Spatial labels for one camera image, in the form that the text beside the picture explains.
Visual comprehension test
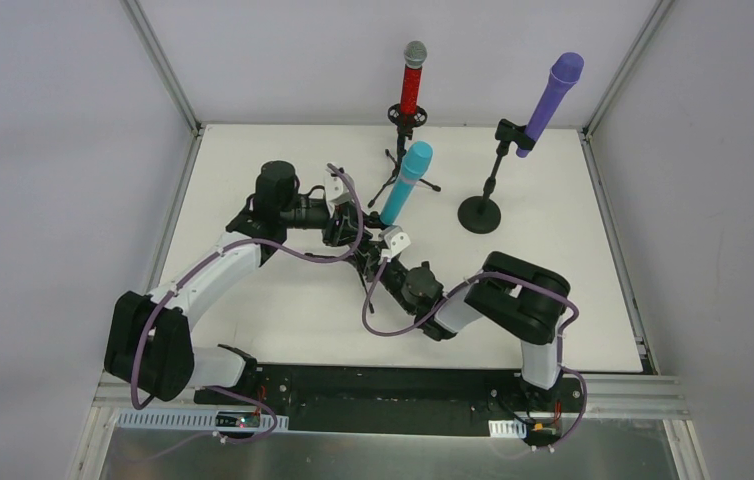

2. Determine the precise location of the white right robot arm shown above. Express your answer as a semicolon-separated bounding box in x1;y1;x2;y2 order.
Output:
352;248;578;391

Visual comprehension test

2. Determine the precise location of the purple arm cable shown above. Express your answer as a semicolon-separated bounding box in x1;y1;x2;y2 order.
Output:
131;164;365;445
360;258;589;455

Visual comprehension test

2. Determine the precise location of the black shock-mount tripod stand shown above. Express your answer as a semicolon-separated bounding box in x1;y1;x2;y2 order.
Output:
368;103;428;208

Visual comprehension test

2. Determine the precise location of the left circuit board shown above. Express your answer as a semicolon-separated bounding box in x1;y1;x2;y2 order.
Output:
215;411;261;431

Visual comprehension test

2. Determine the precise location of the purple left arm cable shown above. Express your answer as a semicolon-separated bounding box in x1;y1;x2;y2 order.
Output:
131;164;365;445

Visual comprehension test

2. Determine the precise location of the red glitter microphone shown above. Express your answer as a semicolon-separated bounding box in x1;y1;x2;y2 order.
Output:
398;40;427;124

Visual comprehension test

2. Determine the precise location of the black clip tripod stand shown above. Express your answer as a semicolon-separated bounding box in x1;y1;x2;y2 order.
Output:
304;210;395;308

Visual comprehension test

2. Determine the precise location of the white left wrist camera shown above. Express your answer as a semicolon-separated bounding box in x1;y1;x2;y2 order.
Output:
323;170;353;213

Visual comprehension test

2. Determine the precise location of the black round-base mic stand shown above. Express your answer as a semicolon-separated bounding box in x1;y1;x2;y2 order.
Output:
457;119;536;235

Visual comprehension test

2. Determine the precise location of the circuit board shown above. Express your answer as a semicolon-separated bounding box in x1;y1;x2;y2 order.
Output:
215;411;261;431
525;428;561;447

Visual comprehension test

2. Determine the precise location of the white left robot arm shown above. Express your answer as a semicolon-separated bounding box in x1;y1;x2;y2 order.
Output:
104;160;365;410

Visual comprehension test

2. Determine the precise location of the purple microphone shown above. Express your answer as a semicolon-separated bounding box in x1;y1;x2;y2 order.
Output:
524;52;585;143

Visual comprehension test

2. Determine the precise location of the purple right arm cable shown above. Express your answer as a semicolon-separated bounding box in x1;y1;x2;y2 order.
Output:
360;258;589;455

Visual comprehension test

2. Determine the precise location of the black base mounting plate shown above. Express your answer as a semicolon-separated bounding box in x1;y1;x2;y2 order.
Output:
192;362;587;437

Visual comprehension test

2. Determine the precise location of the right circuit board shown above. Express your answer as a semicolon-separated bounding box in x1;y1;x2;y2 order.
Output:
525;428;561;447

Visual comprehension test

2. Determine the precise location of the teal microphone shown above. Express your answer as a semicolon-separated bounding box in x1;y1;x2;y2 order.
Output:
379;141;434;225

